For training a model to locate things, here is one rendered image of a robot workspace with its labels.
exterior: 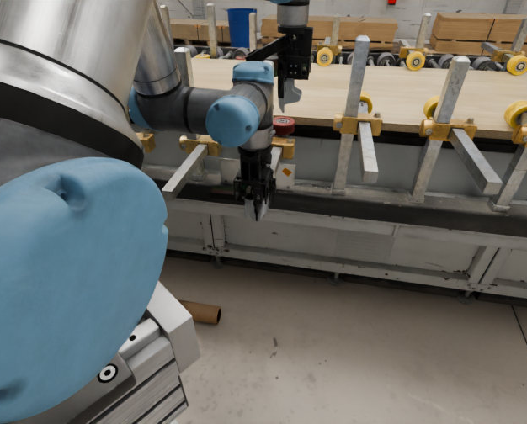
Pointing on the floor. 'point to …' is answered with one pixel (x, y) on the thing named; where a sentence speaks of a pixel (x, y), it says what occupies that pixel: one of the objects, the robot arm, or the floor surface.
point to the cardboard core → (199, 311)
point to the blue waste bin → (239, 26)
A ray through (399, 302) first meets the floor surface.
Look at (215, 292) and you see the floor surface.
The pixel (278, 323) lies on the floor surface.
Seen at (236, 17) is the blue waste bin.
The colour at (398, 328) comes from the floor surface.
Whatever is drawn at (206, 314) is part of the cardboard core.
